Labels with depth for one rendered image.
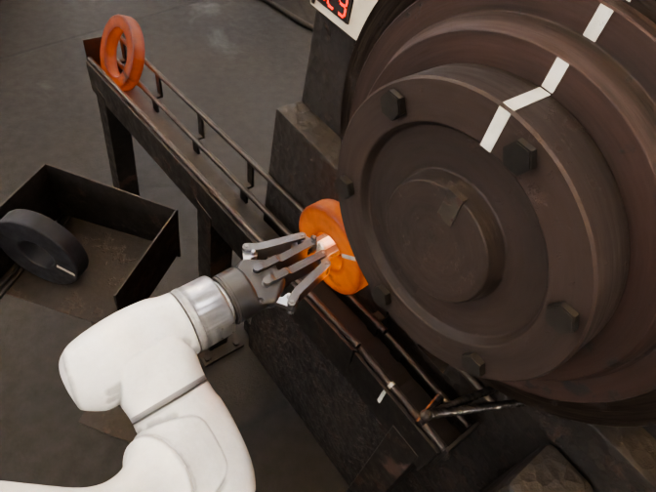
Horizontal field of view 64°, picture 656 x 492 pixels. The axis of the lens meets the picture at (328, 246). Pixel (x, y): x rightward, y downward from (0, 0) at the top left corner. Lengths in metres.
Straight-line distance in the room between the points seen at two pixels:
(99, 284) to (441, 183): 0.75
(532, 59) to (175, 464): 0.52
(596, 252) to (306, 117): 0.67
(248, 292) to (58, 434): 0.97
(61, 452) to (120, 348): 0.92
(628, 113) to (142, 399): 0.56
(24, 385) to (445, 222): 1.39
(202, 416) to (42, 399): 1.01
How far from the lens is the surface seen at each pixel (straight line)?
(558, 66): 0.42
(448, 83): 0.42
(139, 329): 0.67
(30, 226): 0.97
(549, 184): 0.39
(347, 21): 0.82
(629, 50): 0.42
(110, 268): 1.07
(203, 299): 0.70
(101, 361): 0.67
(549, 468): 0.79
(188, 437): 0.65
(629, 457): 0.77
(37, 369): 1.69
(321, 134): 0.94
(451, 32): 0.47
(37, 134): 2.33
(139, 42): 1.46
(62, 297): 1.05
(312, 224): 0.83
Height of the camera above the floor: 1.45
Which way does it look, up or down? 49 degrees down
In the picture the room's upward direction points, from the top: 15 degrees clockwise
